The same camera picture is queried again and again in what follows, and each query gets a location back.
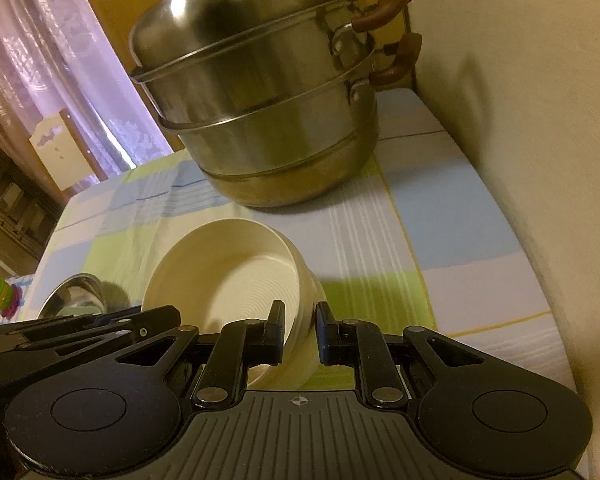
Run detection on black storage rack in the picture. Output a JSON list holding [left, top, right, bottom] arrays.
[[0, 130, 61, 261]]

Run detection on cream plastic bowl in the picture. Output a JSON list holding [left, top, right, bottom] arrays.
[[141, 218, 327, 391]]

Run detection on stainless steel steamer pot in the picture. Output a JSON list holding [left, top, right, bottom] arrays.
[[129, 0, 423, 209]]

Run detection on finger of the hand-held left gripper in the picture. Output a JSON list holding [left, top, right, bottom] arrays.
[[0, 313, 132, 349], [15, 306, 182, 361]]

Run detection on stacked colourful plastic cups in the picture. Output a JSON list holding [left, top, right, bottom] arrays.
[[0, 280, 31, 321]]

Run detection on large stainless steel plate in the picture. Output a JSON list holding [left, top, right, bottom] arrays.
[[36, 273, 106, 322]]

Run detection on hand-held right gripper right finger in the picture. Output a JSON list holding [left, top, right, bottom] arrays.
[[315, 301, 486, 408]]

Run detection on checkered pastel tablecloth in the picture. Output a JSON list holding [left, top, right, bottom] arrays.
[[30, 87, 578, 396]]

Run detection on sheer lace curtain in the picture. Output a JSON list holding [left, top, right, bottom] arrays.
[[0, 0, 176, 181]]

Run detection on blue checked cloth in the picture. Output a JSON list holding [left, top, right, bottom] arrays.
[[0, 271, 45, 322]]

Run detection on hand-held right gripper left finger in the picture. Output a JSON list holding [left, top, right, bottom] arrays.
[[114, 301, 286, 411]]

